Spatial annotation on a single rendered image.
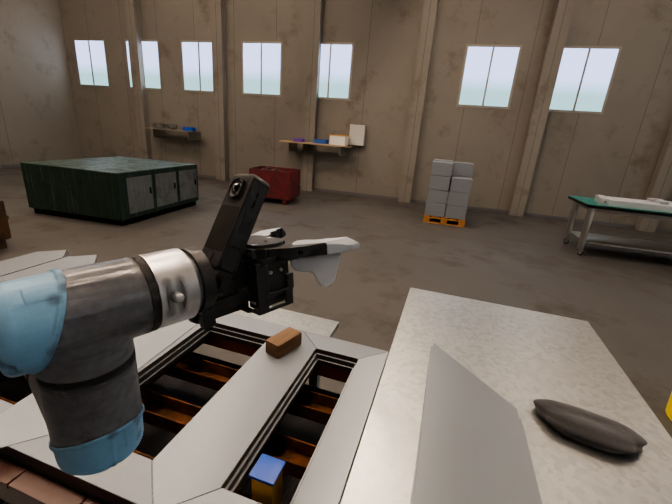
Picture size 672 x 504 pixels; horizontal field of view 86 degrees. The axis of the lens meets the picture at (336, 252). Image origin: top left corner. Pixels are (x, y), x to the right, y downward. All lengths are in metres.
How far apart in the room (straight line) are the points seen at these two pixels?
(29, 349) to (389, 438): 0.61
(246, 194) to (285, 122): 9.92
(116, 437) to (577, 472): 0.74
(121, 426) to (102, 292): 0.13
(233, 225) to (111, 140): 13.46
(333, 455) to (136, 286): 0.73
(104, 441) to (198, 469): 0.58
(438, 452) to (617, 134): 9.62
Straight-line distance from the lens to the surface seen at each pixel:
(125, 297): 0.35
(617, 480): 0.90
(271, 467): 0.93
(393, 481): 0.72
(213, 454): 1.00
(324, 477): 0.94
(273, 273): 0.43
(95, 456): 0.42
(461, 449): 0.77
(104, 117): 13.93
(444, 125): 9.45
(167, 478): 0.98
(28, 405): 1.29
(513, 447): 0.81
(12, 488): 1.15
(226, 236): 0.40
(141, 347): 1.40
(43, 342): 0.35
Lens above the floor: 1.60
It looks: 19 degrees down
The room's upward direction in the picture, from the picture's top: 4 degrees clockwise
